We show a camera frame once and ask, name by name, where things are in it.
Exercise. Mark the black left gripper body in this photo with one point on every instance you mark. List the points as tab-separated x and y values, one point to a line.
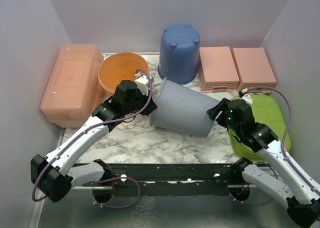
140	101

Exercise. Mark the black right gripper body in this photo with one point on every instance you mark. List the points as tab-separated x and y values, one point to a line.
224	118

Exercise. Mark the light blue plastic bucket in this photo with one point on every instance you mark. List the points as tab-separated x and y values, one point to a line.
183	110

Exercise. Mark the orange plastic bucket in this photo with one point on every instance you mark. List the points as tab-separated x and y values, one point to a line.
118	67

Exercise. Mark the green plastic tray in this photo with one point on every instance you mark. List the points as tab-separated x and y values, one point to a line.
265	110

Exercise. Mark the pink perforated basket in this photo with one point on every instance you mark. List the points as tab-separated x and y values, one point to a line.
216	69
253	68

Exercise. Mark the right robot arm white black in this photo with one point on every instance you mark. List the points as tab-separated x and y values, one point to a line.
297	192

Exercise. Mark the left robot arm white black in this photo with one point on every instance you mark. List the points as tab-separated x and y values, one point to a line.
54	175

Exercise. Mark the translucent pink storage box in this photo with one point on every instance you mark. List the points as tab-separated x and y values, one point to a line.
73	90

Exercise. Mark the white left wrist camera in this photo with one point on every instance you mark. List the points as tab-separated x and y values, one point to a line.
143	83

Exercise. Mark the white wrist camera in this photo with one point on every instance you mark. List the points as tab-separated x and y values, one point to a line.
244	95
143	83

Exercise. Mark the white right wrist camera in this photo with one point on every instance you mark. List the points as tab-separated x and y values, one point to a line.
244	95

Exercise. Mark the black metal base rail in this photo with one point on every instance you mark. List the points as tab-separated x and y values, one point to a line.
169	180

